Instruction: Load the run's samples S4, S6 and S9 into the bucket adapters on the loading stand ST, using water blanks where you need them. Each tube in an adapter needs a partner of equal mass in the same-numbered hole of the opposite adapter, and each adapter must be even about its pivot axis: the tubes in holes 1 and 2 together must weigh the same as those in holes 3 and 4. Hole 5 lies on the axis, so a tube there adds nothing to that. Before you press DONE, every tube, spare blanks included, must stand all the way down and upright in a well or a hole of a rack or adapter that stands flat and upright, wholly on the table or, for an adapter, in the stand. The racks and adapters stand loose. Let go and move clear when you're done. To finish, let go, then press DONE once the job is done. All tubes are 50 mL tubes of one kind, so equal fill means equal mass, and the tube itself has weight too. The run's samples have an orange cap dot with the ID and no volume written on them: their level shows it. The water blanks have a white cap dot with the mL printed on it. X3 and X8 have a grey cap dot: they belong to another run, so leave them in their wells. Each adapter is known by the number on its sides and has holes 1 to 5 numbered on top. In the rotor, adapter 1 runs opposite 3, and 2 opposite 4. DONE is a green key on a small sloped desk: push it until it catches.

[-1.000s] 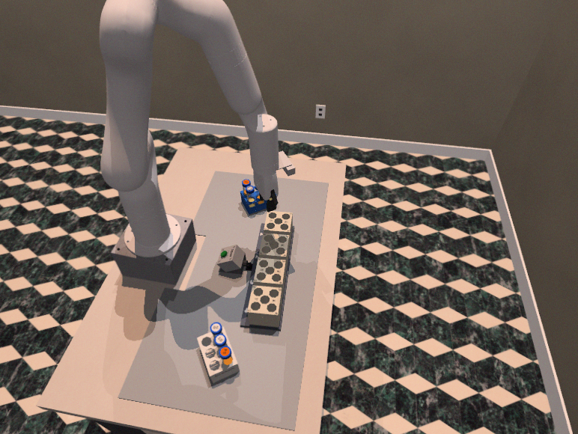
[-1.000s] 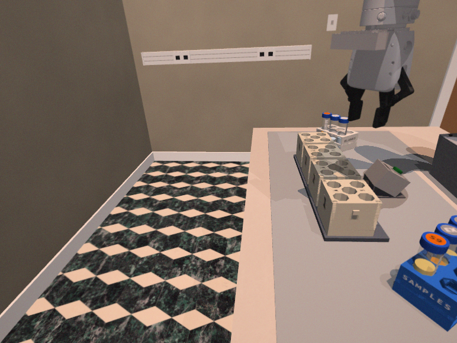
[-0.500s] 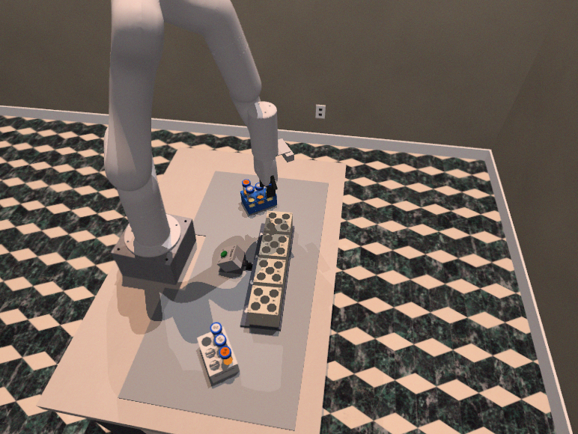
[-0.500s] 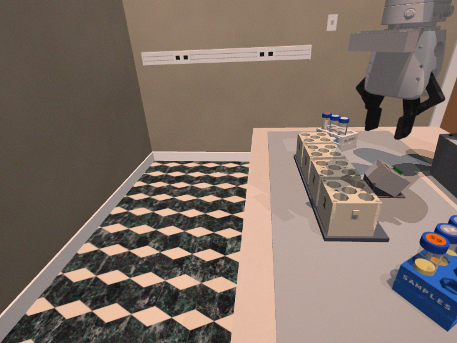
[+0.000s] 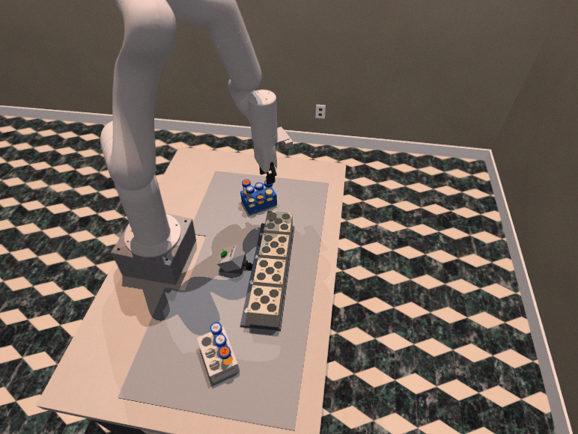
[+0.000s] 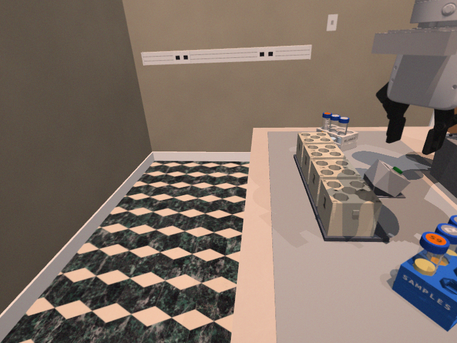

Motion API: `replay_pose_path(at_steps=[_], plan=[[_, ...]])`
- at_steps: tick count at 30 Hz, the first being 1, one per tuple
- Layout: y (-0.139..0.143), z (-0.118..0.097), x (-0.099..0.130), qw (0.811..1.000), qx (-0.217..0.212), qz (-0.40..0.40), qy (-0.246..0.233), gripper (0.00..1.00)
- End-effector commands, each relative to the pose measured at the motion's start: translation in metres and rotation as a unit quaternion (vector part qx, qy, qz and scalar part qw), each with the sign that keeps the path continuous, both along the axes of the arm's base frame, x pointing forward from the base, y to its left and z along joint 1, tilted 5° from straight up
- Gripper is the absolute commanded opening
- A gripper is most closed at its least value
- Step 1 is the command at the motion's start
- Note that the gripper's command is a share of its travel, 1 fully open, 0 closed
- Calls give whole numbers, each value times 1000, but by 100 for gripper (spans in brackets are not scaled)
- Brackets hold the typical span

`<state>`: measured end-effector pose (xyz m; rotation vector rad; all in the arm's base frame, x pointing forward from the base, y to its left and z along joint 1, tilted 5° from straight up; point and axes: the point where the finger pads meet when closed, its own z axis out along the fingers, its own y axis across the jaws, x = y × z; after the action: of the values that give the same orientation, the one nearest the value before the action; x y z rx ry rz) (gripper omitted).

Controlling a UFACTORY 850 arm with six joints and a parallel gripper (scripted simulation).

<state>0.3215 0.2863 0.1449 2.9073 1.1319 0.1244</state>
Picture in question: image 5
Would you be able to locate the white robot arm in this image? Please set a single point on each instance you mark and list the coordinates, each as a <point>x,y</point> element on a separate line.
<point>128,142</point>

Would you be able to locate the grey bench mat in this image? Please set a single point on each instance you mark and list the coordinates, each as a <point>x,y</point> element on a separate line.
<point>169,369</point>

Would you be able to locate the blue tube rack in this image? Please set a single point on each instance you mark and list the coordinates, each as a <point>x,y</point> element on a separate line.
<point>259,207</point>

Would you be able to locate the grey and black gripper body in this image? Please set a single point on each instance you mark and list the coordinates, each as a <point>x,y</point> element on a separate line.
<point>264,155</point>

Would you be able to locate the grey tube rack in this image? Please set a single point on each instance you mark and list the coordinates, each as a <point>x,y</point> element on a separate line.
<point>218,370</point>

